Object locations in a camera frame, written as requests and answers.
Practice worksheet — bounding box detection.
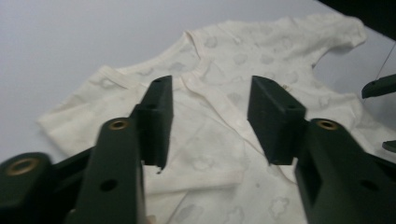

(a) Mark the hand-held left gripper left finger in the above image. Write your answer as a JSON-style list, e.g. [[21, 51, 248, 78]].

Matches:
[[130, 75, 174, 174]]

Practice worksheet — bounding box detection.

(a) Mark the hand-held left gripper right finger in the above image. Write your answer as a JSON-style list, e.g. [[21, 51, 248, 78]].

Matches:
[[247, 75, 307, 166]]

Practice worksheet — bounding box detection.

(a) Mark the white baby shirt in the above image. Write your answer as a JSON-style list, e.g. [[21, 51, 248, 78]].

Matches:
[[36, 12, 396, 224]]

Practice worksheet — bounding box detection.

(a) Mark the white table cover sheet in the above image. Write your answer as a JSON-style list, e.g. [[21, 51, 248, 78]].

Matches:
[[0, 0, 396, 157]]

